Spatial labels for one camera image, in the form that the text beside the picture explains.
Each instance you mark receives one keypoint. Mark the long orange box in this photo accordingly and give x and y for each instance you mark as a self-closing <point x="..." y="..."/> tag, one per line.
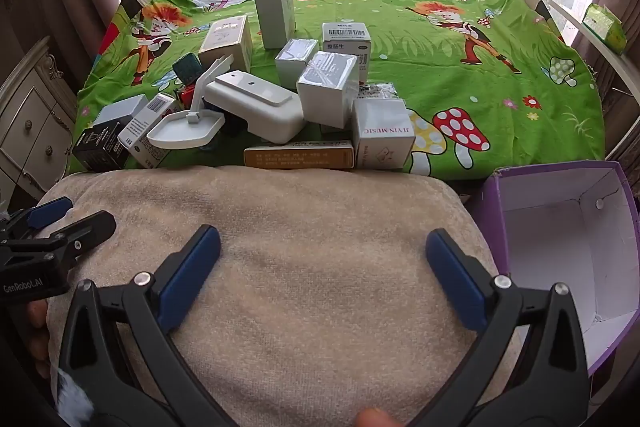
<point x="300" y="155"/>

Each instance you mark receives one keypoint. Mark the white box with barcode label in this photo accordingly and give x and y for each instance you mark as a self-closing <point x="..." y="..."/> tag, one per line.
<point x="345" y="34"/>

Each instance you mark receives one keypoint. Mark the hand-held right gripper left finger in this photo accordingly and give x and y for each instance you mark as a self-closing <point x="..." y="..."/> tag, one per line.
<point x="192" y="279"/>

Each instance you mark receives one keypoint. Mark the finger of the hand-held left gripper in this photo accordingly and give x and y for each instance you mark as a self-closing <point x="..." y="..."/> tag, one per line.
<point x="50" y="212"/>
<point x="90" y="229"/>

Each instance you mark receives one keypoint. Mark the beige towel cushion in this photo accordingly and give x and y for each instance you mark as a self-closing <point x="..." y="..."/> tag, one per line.
<point x="300" y="257"/>

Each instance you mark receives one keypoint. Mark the black and grey box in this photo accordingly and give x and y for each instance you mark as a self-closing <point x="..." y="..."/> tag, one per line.
<point x="102" y="142"/>

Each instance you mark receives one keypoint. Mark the green tissue box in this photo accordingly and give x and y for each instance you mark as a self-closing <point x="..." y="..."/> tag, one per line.
<point x="605" y="29"/>

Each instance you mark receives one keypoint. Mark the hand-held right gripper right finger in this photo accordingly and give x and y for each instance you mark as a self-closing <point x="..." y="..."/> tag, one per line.
<point x="457" y="282"/>

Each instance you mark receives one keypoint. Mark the white box with striped end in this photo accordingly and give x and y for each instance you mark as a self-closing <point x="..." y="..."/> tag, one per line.
<point x="142" y="127"/>

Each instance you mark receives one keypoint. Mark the shrink-wrapped green print box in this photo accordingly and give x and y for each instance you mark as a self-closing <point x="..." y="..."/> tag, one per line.
<point x="377" y="91"/>

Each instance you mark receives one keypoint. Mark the white fluffy cuff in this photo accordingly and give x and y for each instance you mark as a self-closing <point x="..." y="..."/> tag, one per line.
<point x="75" y="399"/>

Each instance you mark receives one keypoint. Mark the person's left hand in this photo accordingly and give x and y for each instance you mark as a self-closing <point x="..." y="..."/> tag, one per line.
<point x="38" y="327"/>

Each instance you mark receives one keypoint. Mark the white box with pink lettering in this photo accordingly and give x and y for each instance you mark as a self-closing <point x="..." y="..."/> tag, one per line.
<point x="382" y="137"/>

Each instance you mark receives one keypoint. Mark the tall white box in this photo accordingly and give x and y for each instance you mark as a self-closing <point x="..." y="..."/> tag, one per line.
<point x="272" y="12"/>

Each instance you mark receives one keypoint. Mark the shrink-wrapped white box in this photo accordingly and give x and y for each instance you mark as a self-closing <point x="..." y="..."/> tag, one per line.
<point x="325" y="92"/>

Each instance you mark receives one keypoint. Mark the white window ledge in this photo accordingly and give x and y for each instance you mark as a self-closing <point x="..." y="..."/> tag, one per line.
<point x="590" y="42"/>

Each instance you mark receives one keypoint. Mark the person's right hand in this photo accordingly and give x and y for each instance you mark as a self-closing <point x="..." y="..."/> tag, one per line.
<point x="377" y="419"/>

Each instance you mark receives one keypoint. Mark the white ornate cabinet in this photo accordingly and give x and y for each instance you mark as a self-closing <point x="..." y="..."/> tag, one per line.
<point x="30" y="122"/>

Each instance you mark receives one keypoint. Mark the green cartoon printed tablecloth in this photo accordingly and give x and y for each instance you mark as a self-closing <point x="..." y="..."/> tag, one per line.
<point x="400" y="72"/>

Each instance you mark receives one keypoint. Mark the dark small box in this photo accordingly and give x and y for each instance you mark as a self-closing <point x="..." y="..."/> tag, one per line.
<point x="187" y="68"/>

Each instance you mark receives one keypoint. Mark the purple cardboard box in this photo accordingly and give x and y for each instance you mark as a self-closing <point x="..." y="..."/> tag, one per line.
<point x="550" y="232"/>

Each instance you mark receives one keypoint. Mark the small white grey box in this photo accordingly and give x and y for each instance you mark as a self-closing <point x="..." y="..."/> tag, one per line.
<point x="295" y="59"/>

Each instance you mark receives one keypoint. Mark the white plastic holder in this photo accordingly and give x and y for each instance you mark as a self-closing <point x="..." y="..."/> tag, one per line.
<point x="255" y="107"/>

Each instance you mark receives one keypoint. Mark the beige flower print box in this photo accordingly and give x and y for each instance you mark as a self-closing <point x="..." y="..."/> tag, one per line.
<point x="225" y="42"/>

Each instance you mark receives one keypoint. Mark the red toy car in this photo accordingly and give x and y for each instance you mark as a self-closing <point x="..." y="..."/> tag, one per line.
<point x="186" y="96"/>

